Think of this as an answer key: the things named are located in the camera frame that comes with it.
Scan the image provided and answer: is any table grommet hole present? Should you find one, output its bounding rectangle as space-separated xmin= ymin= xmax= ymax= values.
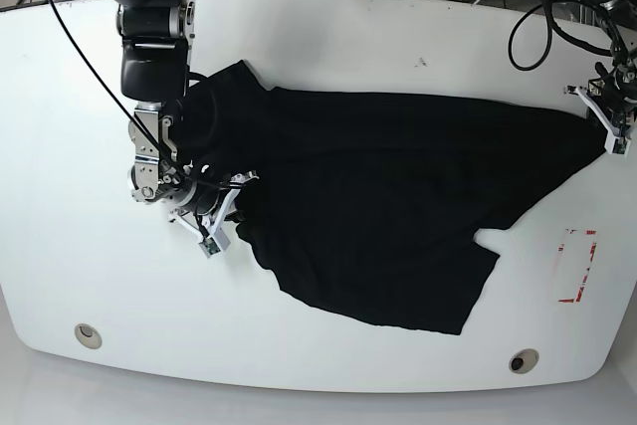
xmin=509 ymin=348 xmax=539 ymax=374
xmin=74 ymin=323 xmax=103 ymax=350

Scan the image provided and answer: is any left table grommet hole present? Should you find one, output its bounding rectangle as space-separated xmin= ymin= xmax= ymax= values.
xmin=74 ymin=323 xmax=103 ymax=350

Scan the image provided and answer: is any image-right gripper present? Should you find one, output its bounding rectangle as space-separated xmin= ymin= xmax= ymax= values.
xmin=564 ymin=62 xmax=636 ymax=141

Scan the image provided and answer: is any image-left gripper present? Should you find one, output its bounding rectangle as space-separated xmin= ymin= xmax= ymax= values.
xmin=168 ymin=171 xmax=259 ymax=245

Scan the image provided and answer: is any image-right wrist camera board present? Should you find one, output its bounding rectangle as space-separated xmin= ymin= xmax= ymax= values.
xmin=604 ymin=133 xmax=631 ymax=156

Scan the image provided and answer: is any red tape rectangle marking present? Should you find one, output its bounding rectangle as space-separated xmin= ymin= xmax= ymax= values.
xmin=552 ymin=229 xmax=598 ymax=304

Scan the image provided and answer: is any black t-shirt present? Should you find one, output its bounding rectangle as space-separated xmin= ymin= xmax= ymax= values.
xmin=172 ymin=62 xmax=605 ymax=335

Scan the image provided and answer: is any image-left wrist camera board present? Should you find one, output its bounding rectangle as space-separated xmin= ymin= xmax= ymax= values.
xmin=199 ymin=230 xmax=231 ymax=258

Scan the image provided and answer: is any right table grommet hole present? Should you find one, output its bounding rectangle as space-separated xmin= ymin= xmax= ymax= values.
xmin=509 ymin=348 xmax=539 ymax=374

